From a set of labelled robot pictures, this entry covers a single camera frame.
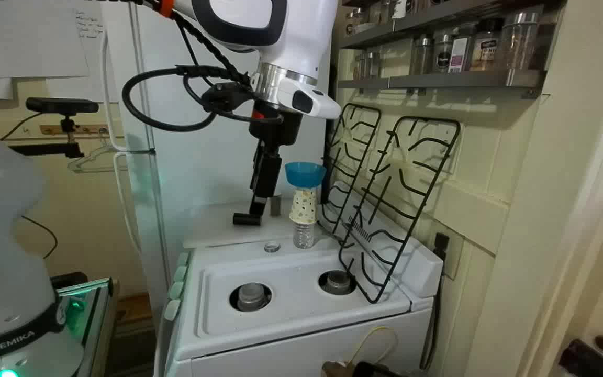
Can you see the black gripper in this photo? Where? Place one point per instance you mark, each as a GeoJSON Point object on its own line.
{"type": "Point", "coordinates": [276, 129]}

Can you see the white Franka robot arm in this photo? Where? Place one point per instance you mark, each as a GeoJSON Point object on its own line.
{"type": "Point", "coordinates": [302, 28]}

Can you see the black cylindrical grinder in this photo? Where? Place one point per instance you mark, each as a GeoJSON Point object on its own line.
{"type": "Point", "coordinates": [248, 218]}

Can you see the clear bottle with dotted label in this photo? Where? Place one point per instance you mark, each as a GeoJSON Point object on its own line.
{"type": "Point", "coordinates": [303, 206]}

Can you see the white refrigerator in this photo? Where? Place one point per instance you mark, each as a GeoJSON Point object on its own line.
{"type": "Point", "coordinates": [197, 159]}

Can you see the pale stove knob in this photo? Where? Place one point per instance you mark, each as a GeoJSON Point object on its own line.
{"type": "Point", "coordinates": [177, 287]}
{"type": "Point", "coordinates": [169, 311]}
{"type": "Point", "coordinates": [183, 257]}

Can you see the round steel gas burner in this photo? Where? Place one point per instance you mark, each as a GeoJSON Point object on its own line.
{"type": "Point", "coordinates": [249, 295]}
{"type": "Point", "coordinates": [336, 280]}

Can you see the white gas stove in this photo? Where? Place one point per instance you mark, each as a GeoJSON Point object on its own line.
{"type": "Point", "coordinates": [302, 328]}

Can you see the glass spice jar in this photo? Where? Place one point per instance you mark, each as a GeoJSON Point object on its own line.
{"type": "Point", "coordinates": [440, 50]}
{"type": "Point", "coordinates": [370, 64]}
{"type": "Point", "coordinates": [423, 55]}
{"type": "Point", "coordinates": [458, 50]}
{"type": "Point", "coordinates": [487, 45]}
{"type": "Point", "coordinates": [523, 42]}

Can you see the steel spice shelf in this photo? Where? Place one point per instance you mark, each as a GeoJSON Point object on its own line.
{"type": "Point", "coordinates": [448, 79]}
{"type": "Point", "coordinates": [448, 17]}

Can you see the white board with writing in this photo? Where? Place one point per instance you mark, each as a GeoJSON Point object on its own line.
{"type": "Point", "coordinates": [29, 42]}

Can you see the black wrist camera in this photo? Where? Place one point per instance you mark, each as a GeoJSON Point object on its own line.
{"type": "Point", "coordinates": [227, 96]}

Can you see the white wall outlet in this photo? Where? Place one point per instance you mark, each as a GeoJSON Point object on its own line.
{"type": "Point", "coordinates": [457, 263]}

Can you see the aluminium robot stand frame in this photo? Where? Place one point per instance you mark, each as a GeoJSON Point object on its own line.
{"type": "Point", "coordinates": [92, 306]}

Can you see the black camera on stand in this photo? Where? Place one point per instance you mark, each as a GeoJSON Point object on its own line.
{"type": "Point", "coordinates": [62, 104]}

